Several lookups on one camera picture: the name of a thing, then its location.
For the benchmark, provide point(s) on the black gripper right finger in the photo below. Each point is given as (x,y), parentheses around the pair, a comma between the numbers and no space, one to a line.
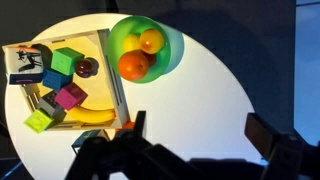
(261,133)

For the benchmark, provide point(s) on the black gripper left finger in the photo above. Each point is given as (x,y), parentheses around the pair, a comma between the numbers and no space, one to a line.
(140,123)

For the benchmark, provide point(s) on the dark purple toy plum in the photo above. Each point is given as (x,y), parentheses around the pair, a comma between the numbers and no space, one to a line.
(84,67)

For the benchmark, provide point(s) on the toy banana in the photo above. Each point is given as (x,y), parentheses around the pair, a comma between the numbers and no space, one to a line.
(93,115)

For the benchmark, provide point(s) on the toy orange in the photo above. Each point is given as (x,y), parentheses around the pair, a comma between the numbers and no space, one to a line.
(132,66)

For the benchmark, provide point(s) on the small red toy fruit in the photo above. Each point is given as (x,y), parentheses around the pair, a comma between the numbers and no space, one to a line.
(151,59)

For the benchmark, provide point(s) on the toy lemon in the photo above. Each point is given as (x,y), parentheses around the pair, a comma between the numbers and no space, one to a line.
(130,42)

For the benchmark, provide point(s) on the yellow-orange toy fruit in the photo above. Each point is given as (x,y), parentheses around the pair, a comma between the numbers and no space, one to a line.
(152,41)

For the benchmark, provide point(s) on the green translucent plastic bowl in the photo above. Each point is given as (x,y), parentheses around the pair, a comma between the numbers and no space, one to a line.
(115,43)

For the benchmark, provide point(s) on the small orange cube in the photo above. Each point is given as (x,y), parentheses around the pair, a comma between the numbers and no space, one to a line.
(128,125)

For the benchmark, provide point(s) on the wooden tray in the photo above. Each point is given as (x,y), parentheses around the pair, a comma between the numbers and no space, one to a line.
(100,90)

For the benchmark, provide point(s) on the magenta cube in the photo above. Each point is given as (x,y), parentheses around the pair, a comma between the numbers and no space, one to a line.
(70,96)

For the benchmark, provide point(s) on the grey studded cube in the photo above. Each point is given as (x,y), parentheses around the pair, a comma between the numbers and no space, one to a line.
(49,103)

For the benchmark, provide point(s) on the blue dice cube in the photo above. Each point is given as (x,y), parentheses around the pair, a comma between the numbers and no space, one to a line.
(55,80)

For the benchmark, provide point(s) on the green dice cube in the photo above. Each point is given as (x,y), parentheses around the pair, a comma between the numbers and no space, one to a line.
(65,60)

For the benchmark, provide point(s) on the lime yellow cube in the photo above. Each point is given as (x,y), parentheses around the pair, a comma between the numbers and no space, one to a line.
(38,121)

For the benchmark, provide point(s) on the white box with line drawing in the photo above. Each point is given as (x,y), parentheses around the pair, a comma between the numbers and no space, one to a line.
(25,65)

